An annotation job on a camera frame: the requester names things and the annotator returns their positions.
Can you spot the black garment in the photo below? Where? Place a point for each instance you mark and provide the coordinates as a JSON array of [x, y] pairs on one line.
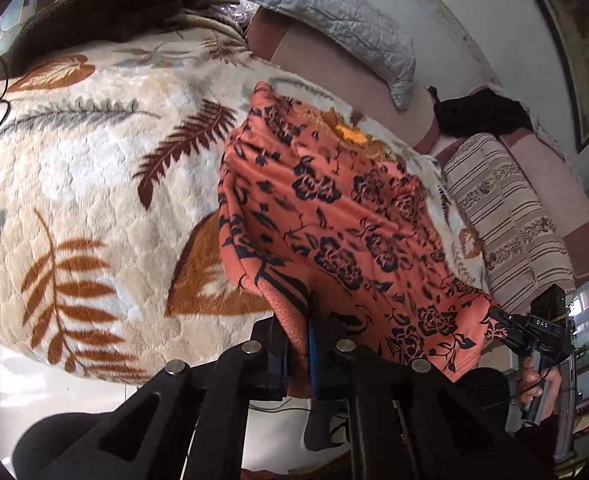
[[479, 112]]

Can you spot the grey quilted pillow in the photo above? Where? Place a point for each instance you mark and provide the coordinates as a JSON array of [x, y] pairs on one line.
[[334, 15]]

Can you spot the striped sofa cushion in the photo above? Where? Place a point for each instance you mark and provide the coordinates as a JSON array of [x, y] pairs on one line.
[[504, 210]]

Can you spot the small black object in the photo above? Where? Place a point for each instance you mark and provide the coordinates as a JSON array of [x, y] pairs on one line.
[[432, 91]]

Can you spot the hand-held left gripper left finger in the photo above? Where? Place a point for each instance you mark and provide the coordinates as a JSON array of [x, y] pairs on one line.
[[270, 360]]

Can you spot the person's right hand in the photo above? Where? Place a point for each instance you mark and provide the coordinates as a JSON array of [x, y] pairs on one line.
[[536, 385]]

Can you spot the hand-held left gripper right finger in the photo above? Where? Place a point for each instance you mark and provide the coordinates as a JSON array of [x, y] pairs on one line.
[[324, 367]]

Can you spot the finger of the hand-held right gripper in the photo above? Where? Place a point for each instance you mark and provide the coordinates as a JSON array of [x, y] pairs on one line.
[[503, 322]]

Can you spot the brown fleece garment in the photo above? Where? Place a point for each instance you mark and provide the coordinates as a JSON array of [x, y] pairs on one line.
[[114, 5]]

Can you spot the leaf print blanket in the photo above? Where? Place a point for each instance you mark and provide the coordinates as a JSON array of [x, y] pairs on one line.
[[99, 170]]

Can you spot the purple patterned cloth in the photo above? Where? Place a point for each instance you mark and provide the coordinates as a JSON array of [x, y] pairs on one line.
[[234, 12]]

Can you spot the orange floral dress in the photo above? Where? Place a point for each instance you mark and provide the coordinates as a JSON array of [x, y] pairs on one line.
[[334, 200]]

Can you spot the pink sofa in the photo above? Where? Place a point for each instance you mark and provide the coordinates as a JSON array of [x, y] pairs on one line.
[[324, 62]]

